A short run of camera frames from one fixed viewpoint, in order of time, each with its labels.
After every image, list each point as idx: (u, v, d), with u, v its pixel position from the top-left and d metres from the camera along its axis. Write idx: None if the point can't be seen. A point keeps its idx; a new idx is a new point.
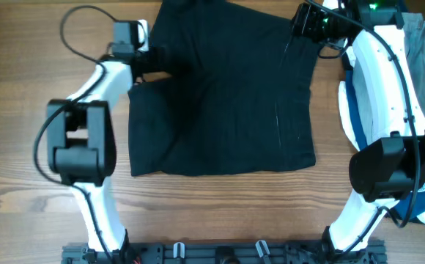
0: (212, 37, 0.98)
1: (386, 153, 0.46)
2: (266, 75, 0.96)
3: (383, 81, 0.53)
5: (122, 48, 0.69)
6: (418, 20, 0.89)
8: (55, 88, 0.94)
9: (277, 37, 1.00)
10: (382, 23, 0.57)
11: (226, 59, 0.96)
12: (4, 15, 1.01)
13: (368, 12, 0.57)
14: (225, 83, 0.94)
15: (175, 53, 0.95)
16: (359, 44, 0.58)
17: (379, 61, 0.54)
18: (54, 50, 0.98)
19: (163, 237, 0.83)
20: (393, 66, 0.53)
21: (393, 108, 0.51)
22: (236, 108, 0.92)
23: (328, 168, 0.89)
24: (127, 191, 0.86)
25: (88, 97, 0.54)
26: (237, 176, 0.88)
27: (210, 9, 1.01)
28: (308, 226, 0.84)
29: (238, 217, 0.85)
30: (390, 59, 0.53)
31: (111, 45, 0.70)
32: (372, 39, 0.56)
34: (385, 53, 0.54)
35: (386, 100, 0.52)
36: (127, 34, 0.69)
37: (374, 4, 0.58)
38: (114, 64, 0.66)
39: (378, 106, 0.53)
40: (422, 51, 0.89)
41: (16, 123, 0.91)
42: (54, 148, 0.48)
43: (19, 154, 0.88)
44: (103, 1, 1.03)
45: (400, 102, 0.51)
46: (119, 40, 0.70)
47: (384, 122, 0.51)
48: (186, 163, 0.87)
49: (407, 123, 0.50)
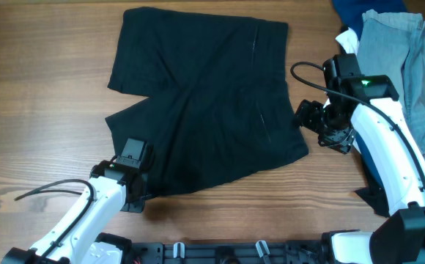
0: (179, 48, 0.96)
1: (407, 228, 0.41)
2: (243, 77, 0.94)
3: (390, 151, 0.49)
5: (129, 162, 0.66)
6: (418, 21, 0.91)
8: (54, 87, 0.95)
9: (242, 37, 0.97)
10: (377, 97, 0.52)
11: (199, 70, 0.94)
12: (4, 15, 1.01)
13: (361, 87, 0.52)
14: (202, 94, 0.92)
15: (145, 72, 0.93)
16: (359, 119, 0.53)
17: (383, 136, 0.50)
18: (54, 50, 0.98)
19: (162, 237, 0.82)
20: (397, 135, 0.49)
21: (406, 177, 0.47)
22: (219, 114, 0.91)
23: (328, 168, 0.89)
24: None
25: (62, 247, 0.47)
26: (233, 182, 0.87)
27: (169, 22, 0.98)
28: (308, 226, 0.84)
29: (239, 216, 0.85)
30: (391, 129, 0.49)
31: (119, 158, 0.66)
32: (369, 111, 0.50)
34: (386, 123, 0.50)
35: (396, 169, 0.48)
36: (137, 149, 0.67)
37: (365, 80, 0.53)
38: (106, 182, 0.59)
39: (389, 177, 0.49)
40: (422, 51, 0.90)
41: (17, 123, 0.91)
42: (31, 254, 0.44)
43: (19, 153, 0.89)
44: (103, 1, 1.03)
45: (412, 171, 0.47)
46: (127, 153, 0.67)
47: (398, 192, 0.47)
48: (176, 176, 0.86)
49: (423, 192, 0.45)
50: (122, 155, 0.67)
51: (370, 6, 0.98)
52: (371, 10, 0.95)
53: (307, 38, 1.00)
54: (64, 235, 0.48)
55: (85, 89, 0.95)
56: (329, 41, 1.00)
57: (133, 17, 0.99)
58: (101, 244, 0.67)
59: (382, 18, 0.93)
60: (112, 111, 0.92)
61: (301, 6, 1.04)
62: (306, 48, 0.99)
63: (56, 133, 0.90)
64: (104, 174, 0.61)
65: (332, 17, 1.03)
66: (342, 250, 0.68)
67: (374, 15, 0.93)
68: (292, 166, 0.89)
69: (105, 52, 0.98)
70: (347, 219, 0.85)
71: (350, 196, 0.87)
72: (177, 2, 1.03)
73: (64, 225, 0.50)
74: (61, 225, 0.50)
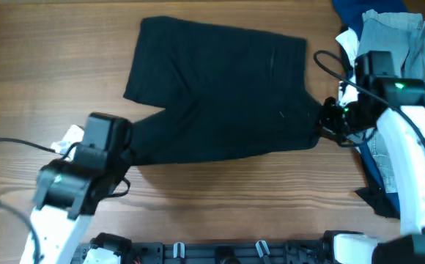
0: (195, 58, 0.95)
1: (417, 251, 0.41)
2: (259, 86, 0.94)
3: (413, 165, 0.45)
5: (92, 153, 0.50)
6: (418, 20, 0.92)
8: (54, 88, 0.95)
9: (259, 48, 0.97)
10: (409, 104, 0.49)
11: (215, 80, 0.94)
12: (4, 15, 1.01)
13: (394, 91, 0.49)
14: (218, 103, 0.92)
15: (160, 81, 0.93)
16: (385, 123, 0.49)
17: (408, 151, 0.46)
18: (55, 50, 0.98)
19: (163, 237, 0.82)
20: (423, 152, 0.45)
21: (424, 199, 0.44)
22: (235, 122, 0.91)
23: (328, 168, 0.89)
24: (126, 191, 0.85)
25: None
26: (234, 181, 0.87)
27: (187, 31, 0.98)
28: (308, 226, 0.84)
29: (239, 217, 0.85)
30: (419, 143, 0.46)
31: (78, 149, 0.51)
32: (401, 121, 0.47)
34: (414, 136, 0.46)
35: (417, 193, 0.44)
36: (101, 134, 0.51)
37: (401, 83, 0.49)
38: (53, 220, 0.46)
39: (407, 196, 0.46)
40: (422, 51, 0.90)
41: (16, 123, 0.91)
42: None
43: (18, 153, 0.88)
44: (102, 1, 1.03)
45: None
46: (89, 141, 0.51)
47: (413, 211, 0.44)
48: (183, 185, 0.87)
49: None
50: (81, 144, 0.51)
51: (370, 6, 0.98)
52: (371, 10, 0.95)
53: (307, 39, 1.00)
54: None
55: (84, 89, 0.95)
56: (328, 41, 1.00)
57: (151, 26, 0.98)
58: (98, 251, 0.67)
59: (382, 18, 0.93)
60: (113, 110, 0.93)
61: (301, 5, 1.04)
62: (305, 48, 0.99)
63: (56, 134, 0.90)
64: (48, 193, 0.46)
65: (332, 17, 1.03)
66: (343, 253, 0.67)
67: (374, 15, 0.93)
68: (292, 166, 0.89)
69: (105, 52, 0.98)
70: (347, 219, 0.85)
71: (350, 196, 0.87)
72: (177, 1, 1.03)
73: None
74: None
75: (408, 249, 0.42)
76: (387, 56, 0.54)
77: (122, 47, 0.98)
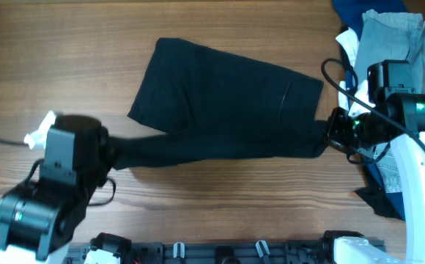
0: (200, 73, 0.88)
1: None
2: (264, 105, 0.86)
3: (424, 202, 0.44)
5: (58, 174, 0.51)
6: (418, 21, 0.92)
8: (54, 88, 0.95)
9: (272, 70, 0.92)
10: None
11: (218, 97, 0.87)
12: (4, 15, 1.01)
13: (414, 112, 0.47)
14: (217, 121, 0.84)
15: (158, 97, 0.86)
16: (398, 150, 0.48)
17: (421, 185, 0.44)
18: (55, 50, 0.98)
19: (163, 237, 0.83)
20: None
21: None
22: (231, 141, 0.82)
23: (329, 168, 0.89)
24: (127, 191, 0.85)
25: None
26: (233, 181, 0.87)
27: (199, 51, 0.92)
28: (308, 226, 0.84)
29: (239, 217, 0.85)
30: None
31: (43, 168, 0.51)
32: (418, 151, 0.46)
34: None
35: None
36: (64, 154, 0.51)
37: (421, 103, 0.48)
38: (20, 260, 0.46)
39: (415, 230, 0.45)
40: (422, 51, 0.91)
41: (16, 123, 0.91)
42: None
43: (18, 153, 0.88)
44: (102, 1, 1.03)
45: None
46: (54, 160, 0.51)
47: (420, 248, 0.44)
48: (183, 186, 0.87)
49: None
50: (45, 163, 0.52)
51: (369, 6, 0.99)
52: (371, 10, 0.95)
53: (307, 39, 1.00)
54: None
55: (84, 89, 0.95)
56: (328, 41, 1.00)
57: (167, 46, 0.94)
58: (97, 253, 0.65)
59: (382, 18, 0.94)
60: (113, 111, 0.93)
61: (302, 4, 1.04)
62: (305, 48, 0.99)
63: None
64: (17, 230, 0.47)
65: (332, 17, 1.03)
66: (343, 255, 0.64)
67: (374, 15, 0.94)
68: (293, 166, 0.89)
69: (105, 52, 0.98)
70: (347, 219, 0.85)
71: (350, 196, 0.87)
72: (177, 2, 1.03)
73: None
74: None
75: None
76: (402, 68, 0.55)
77: (122, 48, 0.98)
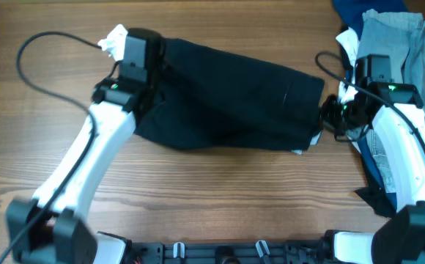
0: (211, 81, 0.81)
1: (412, 222, 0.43)
2: (274, 101, 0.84)
3: (406, 150, 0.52)
5: (132, 72, 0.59)
6: (418, 20, 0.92)
8: (53, 87, 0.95)
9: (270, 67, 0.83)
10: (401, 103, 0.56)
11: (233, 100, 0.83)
12: (4, 15, 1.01)
13: (387, 92, 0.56)
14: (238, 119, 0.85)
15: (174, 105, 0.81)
16: (379, 120, 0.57)
17: (401, 139, 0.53)
18: (55, 49, 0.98)
19: (163, 237, 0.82)
20: (415, 140, 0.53)
21: (418, 178, 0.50)
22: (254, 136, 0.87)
23: (328, 168, 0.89)
24: (127, 191, 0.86)
25: (63, 197, 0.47)
26: (234, 179, 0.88)
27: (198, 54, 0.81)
28: (308, 226, 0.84)
29: (239, 217, 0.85)
30: (411, 133, 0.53)
31: (121, 65, 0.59)
32: (395, 116, 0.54)
34: (407, 127, 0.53)
35: (410, 170, 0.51)
36: (138, 54, 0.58)
37: (392, 85, 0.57)
38: (111, 111, 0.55)
39: (401, 177, 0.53)
40: (422, 51, 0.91)
41: (16, 123, 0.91)
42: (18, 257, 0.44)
43: (18, 153, 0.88)
44: (102, 1, 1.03)
45: None
46: (130, 61, 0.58)
47: (409, 190, 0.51)
48: (183, 185, 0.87)
49: None
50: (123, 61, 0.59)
51: (371, 6, 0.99)
52: (371, 10, 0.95)
53: (308, 38, 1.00)
54: (64, 185, 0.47)
55: (84, 89, 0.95)
56: (329, 40, 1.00)
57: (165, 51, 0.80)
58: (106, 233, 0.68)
59: (382, 18, 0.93)
60: None
61: (301, 4, 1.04)
62: (306, 48, 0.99)
63: (56, 134, 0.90)
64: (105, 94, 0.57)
65: (332, 17, 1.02)
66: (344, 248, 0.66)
67: (375, 15, 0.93)
68: (293, 166, 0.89)
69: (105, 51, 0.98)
70: (347, 219, 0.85)
71: (350, 195, 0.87)
72: (177, 1, 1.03)
73: (50, 189, 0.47)
74: (56, 177, 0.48)
75: (404, 221, 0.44)
76: (385, 60, 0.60)
77: None
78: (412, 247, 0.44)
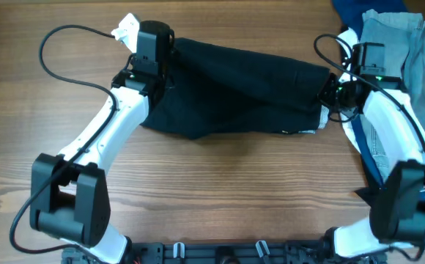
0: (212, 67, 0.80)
1: (405, 176, 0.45)
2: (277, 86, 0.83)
3: (395, 122, 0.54)
5: (145, 64, 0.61)
6: (418, 21, 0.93)
8: (54, 88, 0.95)
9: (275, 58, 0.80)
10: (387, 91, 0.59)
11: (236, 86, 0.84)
12: (4, 15, 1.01)
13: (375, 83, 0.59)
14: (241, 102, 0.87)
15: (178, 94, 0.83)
16: (369, 105, 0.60)
17: (390, 114, 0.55)
18: (55, 50, 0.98)
19: (162, 237, 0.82)
20: (401, 116, 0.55)
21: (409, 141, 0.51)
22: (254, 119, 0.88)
23: (328, 168, 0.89)
24: (127, 191, 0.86)
25: (86, 154, 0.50)
26: (235, 178, 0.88)
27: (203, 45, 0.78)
28: (308, 226, 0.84)
29: (238, 217, 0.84)
30: (398, 110, 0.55)
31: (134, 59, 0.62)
32: (383, 99, 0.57)
34: (393, 105, 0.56)
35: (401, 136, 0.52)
36: (151, 48, 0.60)
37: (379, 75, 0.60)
38: (129, 95, 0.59)
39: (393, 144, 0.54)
40: (422, 51, 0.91)
41: (16, 123, 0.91)
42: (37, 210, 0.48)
43: (18, 153, 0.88)
44: (103, 1, 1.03)
45: (415, 141, 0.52)
46: (143, 54, 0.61)
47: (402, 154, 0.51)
48: (182, 185, 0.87)
49: (423, 153, 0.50)
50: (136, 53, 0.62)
51: (370, 6, 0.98)
52: (371, 10, 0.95)
53: (308, 38, 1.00)
54: (91, 142, 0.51)
55: (85, 89, 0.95)
56: (328, 41, 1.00)
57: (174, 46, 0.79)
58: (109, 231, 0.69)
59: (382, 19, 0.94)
60: None
61: (301, 5, 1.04)
62: (307, 48, 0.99)
63: (56, 133, 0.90)
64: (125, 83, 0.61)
65: (332, 17, 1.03)
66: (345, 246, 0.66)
67: (375, 15, 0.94)
68: (292, 166, 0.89)
69: (105, 52, 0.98)
70: (348, 219, 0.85)
71: (350, 196, 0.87)
72: (177, 2, 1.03)
73: (75, 149, 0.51)
74: (87, 133, 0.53)
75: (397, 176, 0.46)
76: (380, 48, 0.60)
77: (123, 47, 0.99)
78: (407, 203, 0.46)
